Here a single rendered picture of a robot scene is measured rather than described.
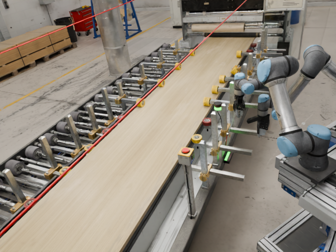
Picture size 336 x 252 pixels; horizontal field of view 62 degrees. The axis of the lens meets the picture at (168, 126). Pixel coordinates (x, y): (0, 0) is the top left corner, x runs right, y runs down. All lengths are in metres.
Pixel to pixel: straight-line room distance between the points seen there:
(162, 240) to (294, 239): 1.05
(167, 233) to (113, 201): 0.41
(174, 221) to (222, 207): 0.96
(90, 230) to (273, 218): 1.70
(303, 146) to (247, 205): 1.41
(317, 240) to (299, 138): 1.10
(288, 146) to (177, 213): 0.89
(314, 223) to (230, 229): 0.67
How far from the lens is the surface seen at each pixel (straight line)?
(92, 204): 1.83
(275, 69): 1.61
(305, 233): 2.51
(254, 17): 4.31
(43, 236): 1.81
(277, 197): 2.99
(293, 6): 4.20
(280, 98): 1.60
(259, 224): 2.76
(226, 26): 4.43
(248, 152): 2.10
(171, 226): 1.96
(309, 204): 1.70
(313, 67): 1.88
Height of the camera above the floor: 2.16
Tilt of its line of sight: 32 degrees down
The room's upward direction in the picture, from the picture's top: 8 degrees counter-clockwise
